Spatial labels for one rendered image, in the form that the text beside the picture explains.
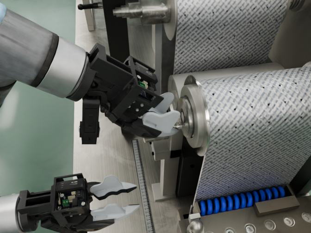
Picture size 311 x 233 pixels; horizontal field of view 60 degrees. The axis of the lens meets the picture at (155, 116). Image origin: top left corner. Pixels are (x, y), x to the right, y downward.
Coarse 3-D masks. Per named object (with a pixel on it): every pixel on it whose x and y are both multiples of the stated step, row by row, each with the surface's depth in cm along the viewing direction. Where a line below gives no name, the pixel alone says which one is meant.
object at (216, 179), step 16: (224, 160) 51; (240, 160) 52; (256, 160) 53; (272, 160) 54; (288, 160) 56; (304, 160) 57; (208, 176) 54; (224, 176) 55; (240, 176) 57; (256, 176) 58; (272, 176) 60; (288, 176) 61; (208, 192) 60; (224, 192) 61; (240, 192) 63
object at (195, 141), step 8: (184, 88) 49; (192, 88) 46; (184, 96) 50; (192, 96) 44; (192, 104) 45; (200, 104) 44; (200, 112) 43; (200, 120) 43; (200, 128) 44; (200, 136) 45; (192, 144) 49; (200, 144) 46
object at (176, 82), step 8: (256, 64) 64; (264, 64) 63; (272, 64) 62; (192, 72) 62; (200, 72) 61; (208, 72) 60; (216, 72) 60; (224, 72) 60; (232, 72) 60; (240, 72) 60; (248, 72) 60; (256, 72) 60; (168, 80) 65; (176, 80) 58; (184, 80) 58; (168, 88) 66; (176, 88) 57; (176, 96) 60; (176, 104) 60
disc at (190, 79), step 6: (186, 78) 50; (192, 78) 46; (186, 84) 51; (192, 84) 47; (198, 84) 44; (198, 90) 44; (204, 96) 42; (204, 102) 42; (204, 108) 42; (204, 114) 43; (204, 120) 43; (204, 126) 43; (204, 132) 44; (204, 138) 44; (204, 144) 45; (198, 150) 49; (204, 150) 45
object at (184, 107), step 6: (186, 96) 49; (180, 102) 49; (186, 102) 46; (180, 108) 49; (186, 108) 46; (192, 108) 46; (180, 114) 50; (186, 114) 46; (192, 114) 45; (180, 120) 51; (186, 120) 47; (192, 120) 45; (186, 126) 47; (192, 126) 46; (186, 132) 48; (192, 132) 46
